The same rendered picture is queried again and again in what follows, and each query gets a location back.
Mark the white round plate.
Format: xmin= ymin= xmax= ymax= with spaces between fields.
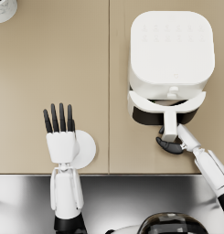
xmin=69 ymin=129 xmax=97 ymax=170

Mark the air fryer drawer with handle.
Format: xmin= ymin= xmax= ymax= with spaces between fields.
xmin=126 ymin=90 xmax=207 ymax=143

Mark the white marbled pot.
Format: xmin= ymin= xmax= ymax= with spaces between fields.
xmin=0 ymin=0 xmax=18 ymax=25

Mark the pale air fryer body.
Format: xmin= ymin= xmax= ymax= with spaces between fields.
xmin=128 ymin=10 xmax=216 ymax=101

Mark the dark round robot body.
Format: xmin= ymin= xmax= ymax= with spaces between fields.
xmin=104 ymin=212 xmax=210 ymax=234

